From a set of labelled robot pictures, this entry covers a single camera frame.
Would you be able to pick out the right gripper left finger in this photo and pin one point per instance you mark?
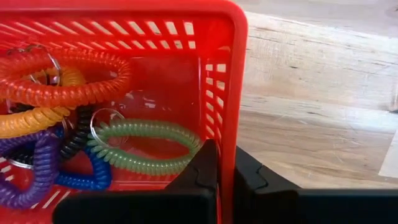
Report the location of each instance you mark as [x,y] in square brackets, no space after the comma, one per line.
[186,202]

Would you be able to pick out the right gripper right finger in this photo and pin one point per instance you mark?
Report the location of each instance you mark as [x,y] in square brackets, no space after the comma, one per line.
[280,205]

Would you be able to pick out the red plastic basket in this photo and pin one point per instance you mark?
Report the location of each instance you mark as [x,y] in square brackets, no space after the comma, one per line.
[174,81]

